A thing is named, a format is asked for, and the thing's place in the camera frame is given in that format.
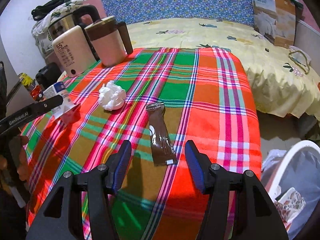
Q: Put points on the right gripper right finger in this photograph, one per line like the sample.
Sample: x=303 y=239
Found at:
x=199 y=164

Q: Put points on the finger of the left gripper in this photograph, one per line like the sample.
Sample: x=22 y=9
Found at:
x=47 y=105

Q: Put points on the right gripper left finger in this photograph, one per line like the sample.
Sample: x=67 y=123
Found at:
x=117 y=167

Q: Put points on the white blue yogurt cup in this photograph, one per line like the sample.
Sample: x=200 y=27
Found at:
x=65 y=112

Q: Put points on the brown snack wrapper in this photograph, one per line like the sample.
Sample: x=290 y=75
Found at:
x=163 y=153

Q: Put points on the white tissue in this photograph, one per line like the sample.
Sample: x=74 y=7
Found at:
x=111 y=96

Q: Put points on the white trash bin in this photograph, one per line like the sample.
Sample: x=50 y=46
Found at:
x=274 y=167

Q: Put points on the left hand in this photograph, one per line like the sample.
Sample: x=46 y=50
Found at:
x=22 y=170

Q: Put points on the cream electric kettle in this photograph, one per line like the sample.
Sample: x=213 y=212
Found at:
x=70 y=42

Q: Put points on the plaid tablecloth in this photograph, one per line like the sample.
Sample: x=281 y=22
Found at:
x=158 y=99

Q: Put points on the pile of clothes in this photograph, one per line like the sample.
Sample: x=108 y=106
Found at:
x=44 y=16

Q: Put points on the red white carton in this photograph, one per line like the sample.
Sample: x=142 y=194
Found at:
x=290 y=205

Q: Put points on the grey bin liner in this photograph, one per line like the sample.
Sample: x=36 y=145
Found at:
x=302 y=174

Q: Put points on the pink brown lidded mug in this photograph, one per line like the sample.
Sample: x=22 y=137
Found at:
x=110 y=39

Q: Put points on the yellow bed sheet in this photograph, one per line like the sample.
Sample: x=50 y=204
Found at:
x=279 y=85

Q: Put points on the bedding package box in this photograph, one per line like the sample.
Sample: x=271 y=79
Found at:
x=276 y=20

